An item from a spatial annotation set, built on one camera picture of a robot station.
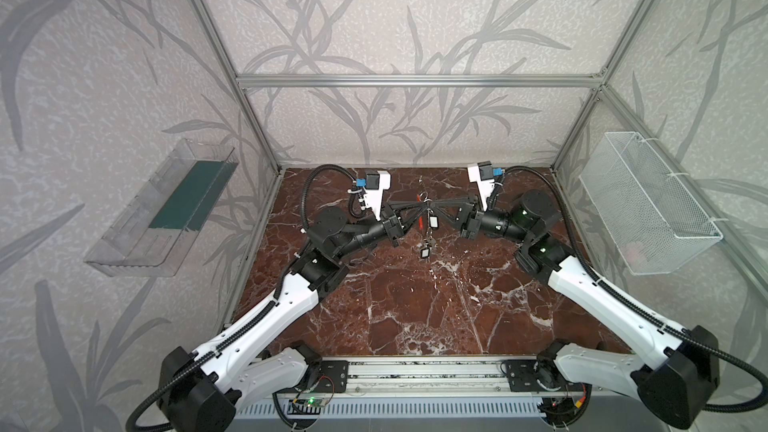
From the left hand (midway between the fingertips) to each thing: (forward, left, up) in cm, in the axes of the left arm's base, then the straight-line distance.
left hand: (430, 205), depth 59 cm
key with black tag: (-1, -1, -4) cm, 4 cm away
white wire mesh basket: (-1, -48, -5) cm, 48 cm away
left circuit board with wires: (-30, +27, -39) cm, 56 cm away
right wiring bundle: (-31, -34, -40) cm, 61 cm away
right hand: (+2, -1, -1) cm, 2 cm away
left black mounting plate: (-25, +22, -39) cm, 51 cm away
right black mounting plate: (-24, -25, -38) cm, 51 cm away
